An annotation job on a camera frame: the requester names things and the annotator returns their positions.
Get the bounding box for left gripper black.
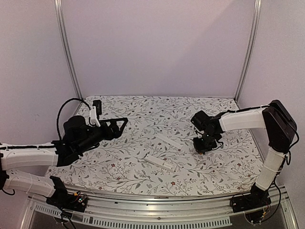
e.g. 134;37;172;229
77;117;128;154

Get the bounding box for left aluminium frame post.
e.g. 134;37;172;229
54;0;83;99

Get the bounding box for floral patterned table mat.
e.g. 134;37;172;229
46;96;263;196

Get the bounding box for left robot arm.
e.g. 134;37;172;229
0;115;128;207

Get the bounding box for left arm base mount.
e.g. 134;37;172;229
46;176;88;213

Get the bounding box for white remote control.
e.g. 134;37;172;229
143;154;177;173

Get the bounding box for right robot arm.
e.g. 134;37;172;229
191;100;299;209

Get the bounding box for right aluminium frame post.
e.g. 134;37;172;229
234;0;262;103

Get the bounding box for white remote battery cover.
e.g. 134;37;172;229
157;135;183;150

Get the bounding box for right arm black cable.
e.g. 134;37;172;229
243;131;300;225

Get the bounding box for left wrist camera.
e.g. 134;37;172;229
89;100;102;127

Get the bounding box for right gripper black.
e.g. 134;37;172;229
193;132;218;153

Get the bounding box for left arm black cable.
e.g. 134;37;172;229
56;98;92;140

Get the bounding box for aluminium frame post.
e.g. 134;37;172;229
234;0;262;103
54;0;83;99

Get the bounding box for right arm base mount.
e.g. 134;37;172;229
230;191;271;213

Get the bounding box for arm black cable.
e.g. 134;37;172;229
56;98;92;140
243;131;300;225

